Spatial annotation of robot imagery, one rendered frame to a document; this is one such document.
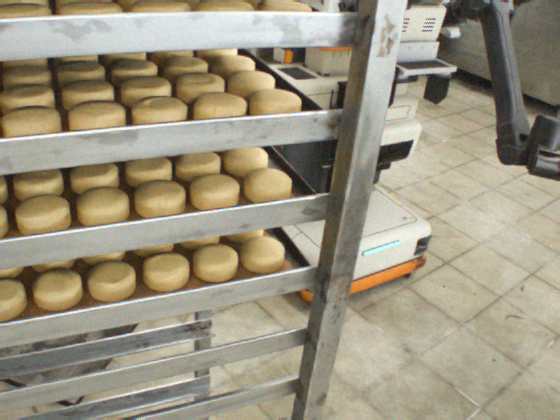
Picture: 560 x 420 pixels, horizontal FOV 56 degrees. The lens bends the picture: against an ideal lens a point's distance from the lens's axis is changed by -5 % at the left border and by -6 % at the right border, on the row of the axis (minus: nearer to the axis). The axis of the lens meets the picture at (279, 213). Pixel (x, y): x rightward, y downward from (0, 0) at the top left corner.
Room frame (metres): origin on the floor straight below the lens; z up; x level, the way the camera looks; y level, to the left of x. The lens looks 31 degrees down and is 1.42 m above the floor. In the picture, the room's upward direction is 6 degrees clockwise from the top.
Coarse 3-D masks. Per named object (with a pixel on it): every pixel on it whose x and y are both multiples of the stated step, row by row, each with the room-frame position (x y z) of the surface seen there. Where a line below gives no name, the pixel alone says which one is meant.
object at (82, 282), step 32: (96, 256) 0.47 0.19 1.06; (128, 256) 0.50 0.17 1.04; (160, 256) 0.48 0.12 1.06; (192, 256) 0.51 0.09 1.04; (224, 256) 0.49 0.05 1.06; (256, 256) 0.50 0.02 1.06; (0, 288) 0.39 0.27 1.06; (32, 288) 0.40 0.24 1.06; (64, 288) 0.41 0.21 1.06; (96, 288) 0.42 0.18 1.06; (128, 288) 0.43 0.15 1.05; (160, 288) 0.44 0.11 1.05; (0, 320) 0.37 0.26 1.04
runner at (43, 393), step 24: (264, 336) 0.46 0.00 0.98; (288, 336) 0.48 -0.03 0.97; (168, 360) 0.41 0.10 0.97; (192, 360) 0.42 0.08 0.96; (216, 360) 0.44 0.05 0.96; (48, 384) 0.35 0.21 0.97; (72, 384) 0.37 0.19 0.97; (96, 384) 0.38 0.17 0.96; (120, 384) 0.39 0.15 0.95; (0, 408) 0.33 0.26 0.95
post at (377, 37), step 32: (384, 0) 0.46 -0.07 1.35; (384, 32) 0.47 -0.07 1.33; (352, 64) 0.48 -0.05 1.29; (384, 64) 0.47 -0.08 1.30; (352, 96) 0.48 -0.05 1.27; (384, 96) 0.47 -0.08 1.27; (352, 128) 0.47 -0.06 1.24; (352, 160) 0.46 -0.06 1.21; (352, 192) 0.46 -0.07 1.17; (352, 224) 0.47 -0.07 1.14; (320, 256) 0.48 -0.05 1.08; (352, 256) 0.47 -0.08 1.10; (320, 288) 0.47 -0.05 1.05; (320, 320) 0.46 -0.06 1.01; (320, 352) 0.46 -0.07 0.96; (320, 384) 0.47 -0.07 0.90; (320, 416) 0.47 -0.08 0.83
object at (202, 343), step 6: (198, 312) 0.86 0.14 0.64; (204, 312) 0.87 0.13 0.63; (210, 312) 0.87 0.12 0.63; (198, 318) 0.86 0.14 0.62; (204, 318) 0.87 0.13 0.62; (198, 342) 0.86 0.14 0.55; (204, 342) 0.87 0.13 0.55; (210, 342) 0.88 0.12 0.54; (198, 348) 0.86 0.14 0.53; (198, 372) 0.86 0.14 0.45; (204, 372) 0.87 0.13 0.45; (198, 396) 0.86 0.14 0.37; (204, 396) 0.87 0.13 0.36
